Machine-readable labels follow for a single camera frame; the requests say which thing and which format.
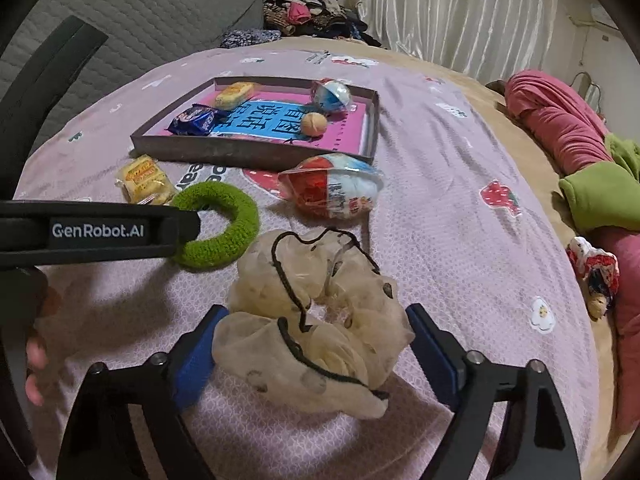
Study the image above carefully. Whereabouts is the green fuzzy hair ring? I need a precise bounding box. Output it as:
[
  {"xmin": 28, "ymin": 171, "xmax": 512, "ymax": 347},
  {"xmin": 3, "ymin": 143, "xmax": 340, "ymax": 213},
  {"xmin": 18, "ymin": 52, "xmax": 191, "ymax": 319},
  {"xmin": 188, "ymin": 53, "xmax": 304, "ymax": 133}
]
[{"xmin": 169, "ymin": 180, "xmax": 262, "ymax": 271}]

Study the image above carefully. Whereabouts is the beige mesh scrunchie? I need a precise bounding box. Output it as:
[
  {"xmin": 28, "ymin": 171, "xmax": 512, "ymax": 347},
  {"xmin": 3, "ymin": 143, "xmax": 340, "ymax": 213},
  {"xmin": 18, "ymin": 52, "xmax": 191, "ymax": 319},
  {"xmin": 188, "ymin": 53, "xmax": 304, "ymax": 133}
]
[{"xmin": 212, "ymin": 228, "xmax": 414, "ymax": 419}]

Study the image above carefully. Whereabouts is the blue Oreo cookie pack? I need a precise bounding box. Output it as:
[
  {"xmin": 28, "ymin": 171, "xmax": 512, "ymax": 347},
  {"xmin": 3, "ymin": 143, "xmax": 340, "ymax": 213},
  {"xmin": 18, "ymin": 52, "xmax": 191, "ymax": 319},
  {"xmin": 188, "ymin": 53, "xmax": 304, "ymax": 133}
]
[{"xmin": 167, "ymin": 104, "xmax": 230, "ymax": 136}]

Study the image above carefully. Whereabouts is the yellow rice cake snack pack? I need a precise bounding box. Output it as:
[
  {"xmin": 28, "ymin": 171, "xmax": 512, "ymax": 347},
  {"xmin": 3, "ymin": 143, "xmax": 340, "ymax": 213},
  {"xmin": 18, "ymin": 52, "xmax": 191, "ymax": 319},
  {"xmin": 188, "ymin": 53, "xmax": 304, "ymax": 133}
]
[{"xmin": 214, "ymin": 81, "xmax": 256, "ymax": 112}]

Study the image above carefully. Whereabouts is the brown walnut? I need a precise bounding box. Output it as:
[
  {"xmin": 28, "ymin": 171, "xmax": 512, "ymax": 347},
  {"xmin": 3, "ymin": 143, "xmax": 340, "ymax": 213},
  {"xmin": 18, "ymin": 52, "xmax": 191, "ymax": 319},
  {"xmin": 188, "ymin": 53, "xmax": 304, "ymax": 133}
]
[{"xmin": 300, "ymin": 112, "xmax": 329, "ymax": 138}]

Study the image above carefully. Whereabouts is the red blue toy egg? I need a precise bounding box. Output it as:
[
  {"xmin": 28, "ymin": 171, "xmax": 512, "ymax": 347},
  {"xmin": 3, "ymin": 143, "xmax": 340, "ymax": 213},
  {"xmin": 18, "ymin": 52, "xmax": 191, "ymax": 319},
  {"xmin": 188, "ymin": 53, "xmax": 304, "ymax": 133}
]
[{"xmin": 310, "ymin": 78, "xmax": 352, "ymax": 115}]

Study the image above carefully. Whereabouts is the person's left hand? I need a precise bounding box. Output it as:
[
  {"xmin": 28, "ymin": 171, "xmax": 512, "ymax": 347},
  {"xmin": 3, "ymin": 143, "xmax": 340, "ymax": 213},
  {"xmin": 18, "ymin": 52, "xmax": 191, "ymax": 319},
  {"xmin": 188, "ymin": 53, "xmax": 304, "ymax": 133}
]
[{"xmin": 25, "ymin": 286, "xmax": 62, "ymax": 406}]

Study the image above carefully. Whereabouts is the small yellow snack pack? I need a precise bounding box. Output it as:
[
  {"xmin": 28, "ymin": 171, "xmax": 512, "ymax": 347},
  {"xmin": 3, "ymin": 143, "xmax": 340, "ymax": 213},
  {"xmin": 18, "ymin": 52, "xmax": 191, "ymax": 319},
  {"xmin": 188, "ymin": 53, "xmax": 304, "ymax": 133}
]
[{"xmin": 116, "ymin": 155, "xmax": 176, "ymax": 205}]

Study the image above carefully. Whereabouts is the red white scrunchie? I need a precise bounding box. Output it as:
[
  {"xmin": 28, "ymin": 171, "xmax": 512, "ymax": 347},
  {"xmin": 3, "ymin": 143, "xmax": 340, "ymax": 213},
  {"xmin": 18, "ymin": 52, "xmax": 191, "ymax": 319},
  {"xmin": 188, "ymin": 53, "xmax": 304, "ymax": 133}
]
[{"xmin": 566, "ymin": 236, "xmax": 620, "ymax": 320}]

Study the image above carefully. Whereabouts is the grey quilted headboard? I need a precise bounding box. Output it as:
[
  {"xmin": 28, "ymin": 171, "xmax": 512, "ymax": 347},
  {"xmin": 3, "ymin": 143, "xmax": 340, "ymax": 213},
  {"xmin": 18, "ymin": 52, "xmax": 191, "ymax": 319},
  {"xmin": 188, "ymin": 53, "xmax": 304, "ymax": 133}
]
[{"xmin": 1, "ymin": 0, "xmax": 262, "ymax": 151}]

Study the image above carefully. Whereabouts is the pink strawberry blanket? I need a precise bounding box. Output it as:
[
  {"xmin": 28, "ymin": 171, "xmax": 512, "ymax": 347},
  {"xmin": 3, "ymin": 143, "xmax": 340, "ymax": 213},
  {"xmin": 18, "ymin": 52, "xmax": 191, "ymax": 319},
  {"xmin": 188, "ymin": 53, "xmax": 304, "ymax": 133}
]
[{"xmin": 16, "ymin": 48, "xmax": 599, "ymax": 479}]

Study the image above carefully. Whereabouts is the green fleece blanket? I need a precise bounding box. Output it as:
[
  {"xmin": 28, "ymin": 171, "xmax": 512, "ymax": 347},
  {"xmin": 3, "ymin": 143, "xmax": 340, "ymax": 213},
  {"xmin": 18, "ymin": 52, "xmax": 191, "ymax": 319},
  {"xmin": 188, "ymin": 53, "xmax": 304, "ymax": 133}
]
[{"xmin": 559, "ymin": 133, "xmax": 640, "ymax": 234}]

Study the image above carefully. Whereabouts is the dark shallow box tray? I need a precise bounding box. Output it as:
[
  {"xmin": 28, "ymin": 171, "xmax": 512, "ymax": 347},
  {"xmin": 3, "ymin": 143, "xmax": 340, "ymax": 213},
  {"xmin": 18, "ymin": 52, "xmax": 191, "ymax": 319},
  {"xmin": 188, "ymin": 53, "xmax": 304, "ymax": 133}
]
[{"xmin": 131, "ymin": 76, "xmax": 380, "ymax": 172}]

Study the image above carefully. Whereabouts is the red white toy egg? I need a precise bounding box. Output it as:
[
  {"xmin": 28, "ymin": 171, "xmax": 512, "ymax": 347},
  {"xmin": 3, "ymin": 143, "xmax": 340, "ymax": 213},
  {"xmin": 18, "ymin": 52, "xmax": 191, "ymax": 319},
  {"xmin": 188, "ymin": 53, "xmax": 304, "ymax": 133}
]
[{"xmin": 278, "ymin": 153, "xmax": 384, "ymax": 220}]

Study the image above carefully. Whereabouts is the pink quilt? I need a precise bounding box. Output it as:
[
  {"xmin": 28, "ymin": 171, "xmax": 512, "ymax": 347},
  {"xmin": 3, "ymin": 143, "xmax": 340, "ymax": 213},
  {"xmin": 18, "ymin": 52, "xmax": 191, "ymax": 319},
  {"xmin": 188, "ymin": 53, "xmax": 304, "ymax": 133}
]
[{"xmin": 504, "ymin": 70, "xmax": 639, "ymax": 434}]

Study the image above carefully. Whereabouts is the pink blue book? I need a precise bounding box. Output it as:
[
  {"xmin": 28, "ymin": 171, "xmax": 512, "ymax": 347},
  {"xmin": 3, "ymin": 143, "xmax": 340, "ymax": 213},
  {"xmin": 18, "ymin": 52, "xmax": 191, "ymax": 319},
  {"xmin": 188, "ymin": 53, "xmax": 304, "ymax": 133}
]
[{"xmin": 210, "ymin": 90, "xmax": 367, "ymax": 154}]

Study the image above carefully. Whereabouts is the dark floral cloth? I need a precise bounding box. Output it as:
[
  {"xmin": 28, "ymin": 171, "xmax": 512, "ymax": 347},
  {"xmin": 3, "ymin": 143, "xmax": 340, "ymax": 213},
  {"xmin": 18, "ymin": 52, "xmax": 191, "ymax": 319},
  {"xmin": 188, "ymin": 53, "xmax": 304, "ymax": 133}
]
[{"xmin": 220, "ymin": 28, "xmax": 282, "ymax": 49}]

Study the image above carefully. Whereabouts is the pile of clothes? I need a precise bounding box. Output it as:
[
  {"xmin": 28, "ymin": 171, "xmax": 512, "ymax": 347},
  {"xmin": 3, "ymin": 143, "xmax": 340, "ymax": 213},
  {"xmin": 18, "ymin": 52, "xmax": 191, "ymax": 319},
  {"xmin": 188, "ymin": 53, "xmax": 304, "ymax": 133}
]
[{"xmin": 262, "ymin": 0, "xmax": 382, "ymax": 48}]

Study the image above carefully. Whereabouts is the white sheer curtain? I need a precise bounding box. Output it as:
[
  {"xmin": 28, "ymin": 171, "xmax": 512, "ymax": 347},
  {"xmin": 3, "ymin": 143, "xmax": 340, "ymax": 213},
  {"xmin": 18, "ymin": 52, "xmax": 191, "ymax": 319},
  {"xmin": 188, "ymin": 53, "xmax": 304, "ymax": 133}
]
[{"xmin": 352, "ymin": 0, "xmax": 558, "ymax": 82}]

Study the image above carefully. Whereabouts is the white air conditioner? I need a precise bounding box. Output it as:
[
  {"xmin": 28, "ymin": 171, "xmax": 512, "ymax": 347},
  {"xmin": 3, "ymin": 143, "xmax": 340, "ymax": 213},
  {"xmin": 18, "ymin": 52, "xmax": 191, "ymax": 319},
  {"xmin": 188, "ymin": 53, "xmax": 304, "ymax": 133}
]
[{"xmin": 590, "ymin": 3, "xmax": 617, "ymax": 29}]

